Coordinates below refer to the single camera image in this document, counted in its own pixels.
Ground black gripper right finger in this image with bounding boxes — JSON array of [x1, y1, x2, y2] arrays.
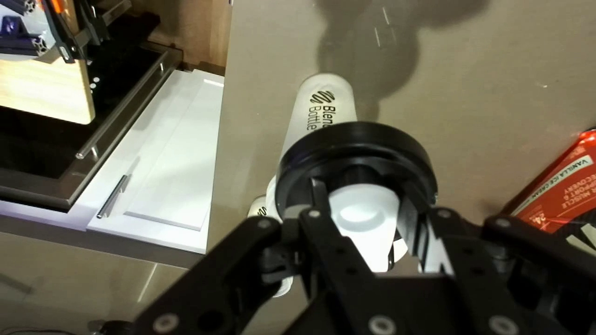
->
[[413, 206, 493, 288]]

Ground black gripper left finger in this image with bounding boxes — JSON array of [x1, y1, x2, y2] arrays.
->
[[303, 180, 380, 290]]

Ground black whey protein bag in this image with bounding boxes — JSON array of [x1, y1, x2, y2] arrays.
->
[[504, 126, 596, 255]]

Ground white lower cabinet drawers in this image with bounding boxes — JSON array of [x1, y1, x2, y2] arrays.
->
[[0, 61, 227, 256]]

